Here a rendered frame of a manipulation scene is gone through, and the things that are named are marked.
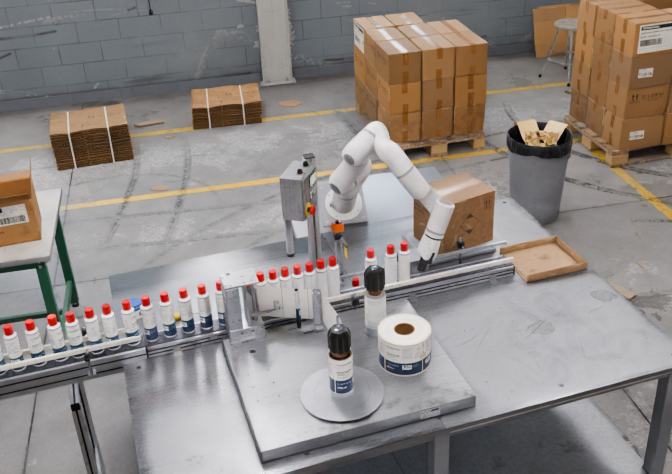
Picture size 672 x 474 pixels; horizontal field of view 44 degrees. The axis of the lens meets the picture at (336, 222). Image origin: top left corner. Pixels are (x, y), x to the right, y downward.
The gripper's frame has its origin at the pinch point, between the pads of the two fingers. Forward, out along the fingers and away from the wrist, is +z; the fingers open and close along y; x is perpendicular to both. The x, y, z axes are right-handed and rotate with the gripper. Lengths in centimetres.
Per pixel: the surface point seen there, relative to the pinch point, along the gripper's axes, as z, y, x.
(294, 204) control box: -20, -1, -66
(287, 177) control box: -30, -3, -71
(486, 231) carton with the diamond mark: -11.4, -22.4, 41.3
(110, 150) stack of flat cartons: 119, -391, -81
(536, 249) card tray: -11, -10, 63
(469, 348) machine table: 10.6, 46.6, 4.5
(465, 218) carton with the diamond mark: -17.4, -20.0, 25.8
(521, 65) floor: -18, -463, 325
